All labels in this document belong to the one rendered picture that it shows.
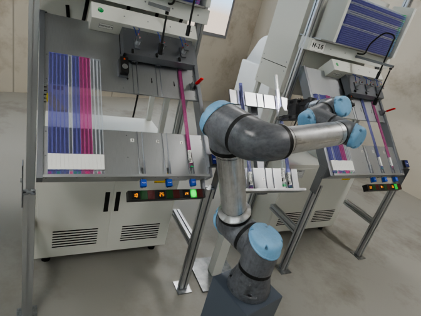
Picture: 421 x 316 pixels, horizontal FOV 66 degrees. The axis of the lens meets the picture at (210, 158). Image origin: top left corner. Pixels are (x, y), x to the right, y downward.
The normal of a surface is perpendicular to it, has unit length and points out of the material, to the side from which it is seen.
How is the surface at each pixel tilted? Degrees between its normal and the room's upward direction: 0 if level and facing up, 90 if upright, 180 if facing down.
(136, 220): 90
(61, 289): 0
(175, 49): 44
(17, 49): 90
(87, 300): 0
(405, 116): 90
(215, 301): 90
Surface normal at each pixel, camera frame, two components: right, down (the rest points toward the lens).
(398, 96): -0.77, 0.07
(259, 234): 0.31, -0.82
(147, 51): 0.46, -0.32
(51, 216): 0.42, 0.46
